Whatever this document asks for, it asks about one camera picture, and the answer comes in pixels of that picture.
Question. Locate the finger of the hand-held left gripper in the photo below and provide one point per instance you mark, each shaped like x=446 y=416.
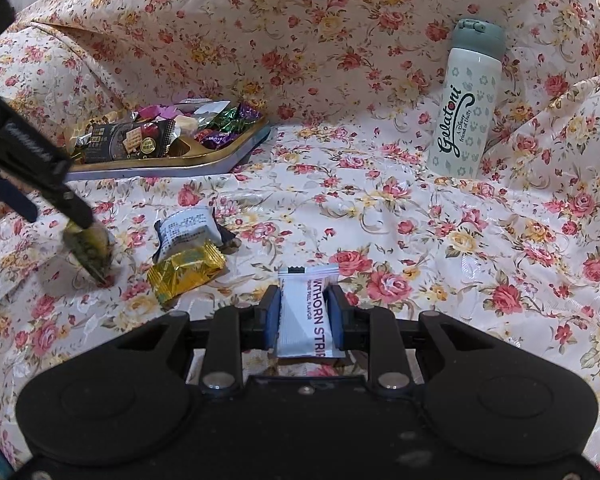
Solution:
x=17 y=200
x=75 y=207

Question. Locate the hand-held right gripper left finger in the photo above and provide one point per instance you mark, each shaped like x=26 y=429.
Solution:
x=271 y=320

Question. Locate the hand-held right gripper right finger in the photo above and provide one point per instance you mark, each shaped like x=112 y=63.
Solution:
x=336 y=320

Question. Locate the long white snack packet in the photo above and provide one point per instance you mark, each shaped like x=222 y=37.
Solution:
x=305 y=310

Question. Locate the yellow green snack packet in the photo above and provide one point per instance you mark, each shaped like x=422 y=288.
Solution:
x=90 y=250

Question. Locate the gold metal tray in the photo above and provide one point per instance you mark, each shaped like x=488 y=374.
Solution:
x=205 y=161

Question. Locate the dark cracker packet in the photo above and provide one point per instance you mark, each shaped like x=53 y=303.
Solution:
x=115 y=142

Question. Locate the shiny gold snack packet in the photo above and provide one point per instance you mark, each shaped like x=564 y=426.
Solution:
x=185 y=267

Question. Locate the floral cloth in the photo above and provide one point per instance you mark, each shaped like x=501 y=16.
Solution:
x=355 y=210

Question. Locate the white black snack packet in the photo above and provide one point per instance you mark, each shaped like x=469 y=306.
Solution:
x=185 y=227

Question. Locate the pile of assorted wrapped sweets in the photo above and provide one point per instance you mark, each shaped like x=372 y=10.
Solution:
x=220 y=120

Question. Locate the white bottle with grey cap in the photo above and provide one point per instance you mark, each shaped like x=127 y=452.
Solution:
x=462 y=110

